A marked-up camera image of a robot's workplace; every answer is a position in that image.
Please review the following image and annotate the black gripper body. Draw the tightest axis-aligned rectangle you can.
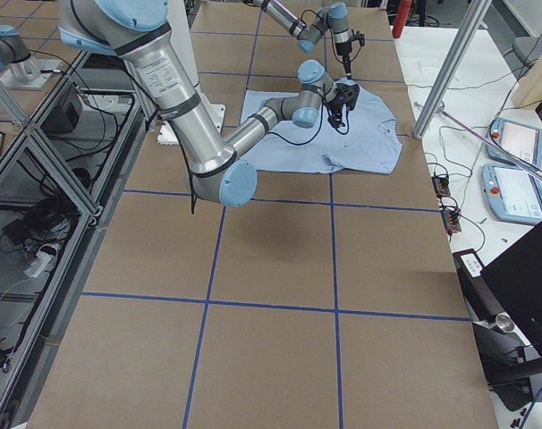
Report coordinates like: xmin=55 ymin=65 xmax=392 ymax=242
xmin=326 ymin=83 xmax=360 ymax=117
xmin=335 ymin=42 xmax=352 ymax=72

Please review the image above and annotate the light blue t-shirt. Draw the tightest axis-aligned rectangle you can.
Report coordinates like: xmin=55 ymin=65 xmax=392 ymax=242
xmin=242 ymin=88 xmax=402 ymax=174

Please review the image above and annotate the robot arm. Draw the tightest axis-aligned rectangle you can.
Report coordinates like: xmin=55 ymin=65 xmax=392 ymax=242
xmin=244 ymin=0 xmax=365 ymax=80
xmin=59 ymin=1 xmax=360 ymax=207

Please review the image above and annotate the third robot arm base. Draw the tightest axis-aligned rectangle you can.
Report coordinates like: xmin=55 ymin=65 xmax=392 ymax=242
xmin=0 ymin=24 xmax=61 ymax=90

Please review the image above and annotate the red fire extinguisher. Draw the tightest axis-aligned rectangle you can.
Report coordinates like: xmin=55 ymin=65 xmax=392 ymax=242
xmin=392 ymin=0 xmax=412 ymax=38

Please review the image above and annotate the small electronics board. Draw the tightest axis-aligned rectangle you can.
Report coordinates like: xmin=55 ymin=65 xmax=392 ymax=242
xmin=431 ymin=175 xmax=451 ymax=198

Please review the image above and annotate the teach pendant far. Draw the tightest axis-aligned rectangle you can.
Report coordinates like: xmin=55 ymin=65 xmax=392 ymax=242
xmin=487 ymin=118 xmax=542 ymax=167

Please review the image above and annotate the teach pendant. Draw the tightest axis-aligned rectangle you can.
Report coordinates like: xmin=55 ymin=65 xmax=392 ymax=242
xmin=487 ymin=118 xmax=542 ymax=167
xmin=481 ymin=164 xmax=542 ymax=225

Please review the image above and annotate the teach pendant near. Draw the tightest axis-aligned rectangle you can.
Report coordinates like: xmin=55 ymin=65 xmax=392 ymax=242
xmin=481 ymin=164 xmax=542 ymax=225

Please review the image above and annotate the reacher grabber tool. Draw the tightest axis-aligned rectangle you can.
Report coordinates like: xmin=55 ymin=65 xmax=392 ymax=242
xmin=413 ymin=101 xmax=542 ymax=202

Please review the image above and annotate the black monitor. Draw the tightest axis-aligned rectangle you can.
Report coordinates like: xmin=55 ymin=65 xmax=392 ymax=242
xmin=481 ymin=222 xmax=542 ymax=355

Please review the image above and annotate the black power box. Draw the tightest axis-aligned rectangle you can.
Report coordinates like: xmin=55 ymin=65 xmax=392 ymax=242
xmin=41 ymin=87 xmax=82 ymax=134

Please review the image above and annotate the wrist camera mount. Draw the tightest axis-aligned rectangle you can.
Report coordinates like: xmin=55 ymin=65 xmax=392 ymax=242
xmin=349 ymin=29 xmax=366 ymax=48

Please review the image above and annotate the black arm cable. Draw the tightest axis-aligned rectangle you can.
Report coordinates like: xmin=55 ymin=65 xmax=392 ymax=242
xmin=266 ymin=100 xmax=339 ymax=147

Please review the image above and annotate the aluminium frame post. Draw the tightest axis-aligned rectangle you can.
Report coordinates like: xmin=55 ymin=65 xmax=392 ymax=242
xmin=413 ymin=0 xmax=492 ymax=139

